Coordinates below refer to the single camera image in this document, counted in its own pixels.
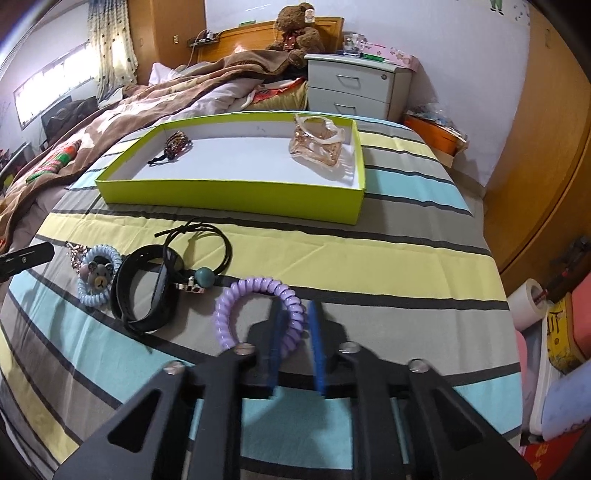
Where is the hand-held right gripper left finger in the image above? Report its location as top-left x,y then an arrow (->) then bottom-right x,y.
53,300 -> 284,480

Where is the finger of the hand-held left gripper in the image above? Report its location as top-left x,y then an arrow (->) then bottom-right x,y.
0,244 -> 54,282

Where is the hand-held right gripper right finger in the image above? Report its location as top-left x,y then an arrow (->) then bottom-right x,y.
309,299 -> 539,480

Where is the purple spiral hair tie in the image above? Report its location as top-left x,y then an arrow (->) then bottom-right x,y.
215,276 -> 308,365

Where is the gold rhinestone hair clip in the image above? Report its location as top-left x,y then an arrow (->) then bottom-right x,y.
65,242 -> 88,273

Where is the blue spiral hair tie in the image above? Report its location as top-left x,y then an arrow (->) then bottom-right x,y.
76,244 -> 123,308

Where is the bear hair clip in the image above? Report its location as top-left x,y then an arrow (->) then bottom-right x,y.
78,261 -> 114,292

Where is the black hair tie with bead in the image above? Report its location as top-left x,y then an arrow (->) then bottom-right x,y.
154,219 -> 234,296

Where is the green cardboard box tray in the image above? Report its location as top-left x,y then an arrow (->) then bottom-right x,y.
95,112 -> 368,227

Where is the black wrist band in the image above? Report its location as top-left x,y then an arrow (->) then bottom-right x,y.
112,246 -> 185,335

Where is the red green striped cloth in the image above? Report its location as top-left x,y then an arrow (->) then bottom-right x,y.
25,141 -> 81,183

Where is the striped bed sheet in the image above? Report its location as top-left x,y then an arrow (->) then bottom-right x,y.
0,113 -> 525,480

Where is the window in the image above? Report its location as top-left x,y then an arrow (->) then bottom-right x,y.
14,41 -> 90,125

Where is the brown blanket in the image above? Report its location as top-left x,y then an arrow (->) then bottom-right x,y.
0,48 -> 308,241

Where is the clear pink hair claw clip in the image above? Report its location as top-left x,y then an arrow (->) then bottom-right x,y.
289,114 -> 347,174

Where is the white tape roll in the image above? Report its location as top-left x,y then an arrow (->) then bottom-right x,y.
507,278 -> 548,332

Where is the patterned curtain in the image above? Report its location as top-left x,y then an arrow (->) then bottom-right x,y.
88,0 -> 139,102

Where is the orange storage box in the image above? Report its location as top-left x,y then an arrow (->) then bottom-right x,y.
404,115 -> 467,155

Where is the yellow patterned pillow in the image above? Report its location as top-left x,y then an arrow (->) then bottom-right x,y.
249,78 -> 308,112

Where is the wooden cabinet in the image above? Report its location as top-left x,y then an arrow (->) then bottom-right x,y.
127,0 -> 206,86

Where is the grey drawer nightstand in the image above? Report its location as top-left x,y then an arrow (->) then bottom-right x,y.
303,53 -> 413,123

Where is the clear plastic bag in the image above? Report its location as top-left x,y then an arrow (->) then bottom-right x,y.
406,104 -> 465,139

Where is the wooden wardrobe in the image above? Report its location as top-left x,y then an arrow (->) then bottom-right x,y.
482,9 -> 591,296

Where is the wooden headboard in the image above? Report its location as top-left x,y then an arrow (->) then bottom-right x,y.
198,17 -> 346,63

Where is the pink floral box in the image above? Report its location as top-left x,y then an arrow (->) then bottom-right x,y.
369,41 -> 419,72

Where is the clear plastic container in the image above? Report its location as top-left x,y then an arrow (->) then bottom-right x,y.
344,32 -> 368,56

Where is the brown teddy bear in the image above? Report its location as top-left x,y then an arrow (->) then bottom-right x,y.
267,2 -> 326,70

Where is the dark red bead bracelet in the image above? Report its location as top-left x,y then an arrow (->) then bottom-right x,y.
148,130 -> 194,167

